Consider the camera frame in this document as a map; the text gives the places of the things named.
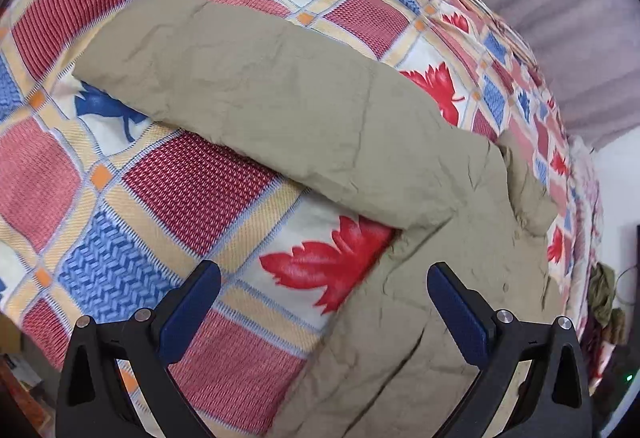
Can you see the grey curtain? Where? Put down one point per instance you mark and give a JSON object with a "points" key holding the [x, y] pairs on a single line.
{"points": [[588, 51]]}

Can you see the olive green clothes pile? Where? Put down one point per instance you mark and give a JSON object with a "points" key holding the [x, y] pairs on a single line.
{"points": [[600, 299]]}

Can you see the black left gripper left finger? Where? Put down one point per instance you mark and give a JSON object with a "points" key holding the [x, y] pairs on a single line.
{"points": [[92, 398]]}

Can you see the khaki puffer jacket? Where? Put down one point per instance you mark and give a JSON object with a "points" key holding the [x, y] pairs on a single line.
{"points": [[364, 137]]}

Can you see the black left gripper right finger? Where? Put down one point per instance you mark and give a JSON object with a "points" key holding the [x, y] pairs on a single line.
{"points": [[554, 400]]}

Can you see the patchwork maple leaf quilt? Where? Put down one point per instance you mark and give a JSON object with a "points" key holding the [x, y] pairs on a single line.
{"points": [[289, 218]]}

